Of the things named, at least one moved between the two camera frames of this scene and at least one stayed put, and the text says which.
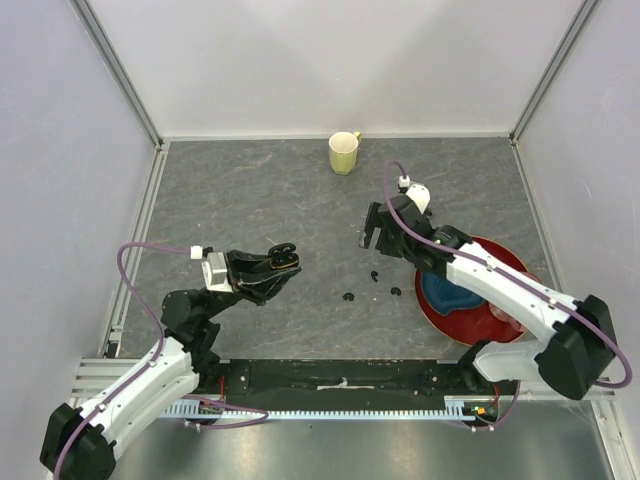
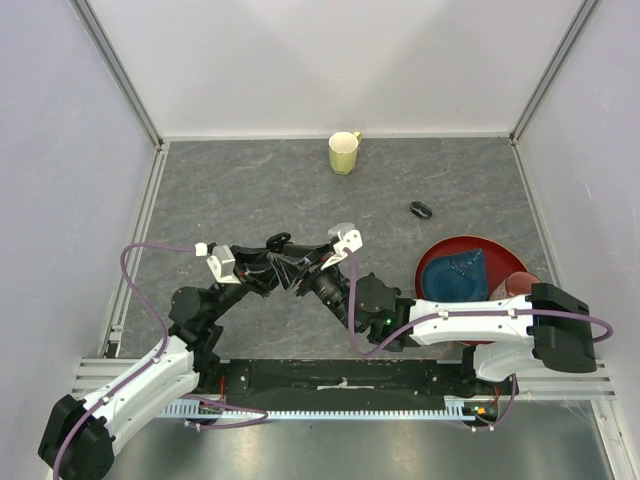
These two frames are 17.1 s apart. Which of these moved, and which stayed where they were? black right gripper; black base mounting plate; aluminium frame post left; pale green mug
Moved: black right gripper
Stayed: black base mounting plate; aluminium frame post left; pale green mug
